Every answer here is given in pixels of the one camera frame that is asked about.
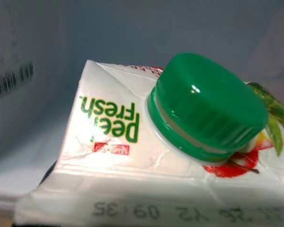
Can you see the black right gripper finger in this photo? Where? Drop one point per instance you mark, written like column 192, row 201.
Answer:
column 48, row 175

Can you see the barcode label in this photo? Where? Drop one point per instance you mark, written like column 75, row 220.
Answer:
column 11, row 80

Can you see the green screw cap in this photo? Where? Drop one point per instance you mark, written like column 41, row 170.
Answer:
column 203, row 106

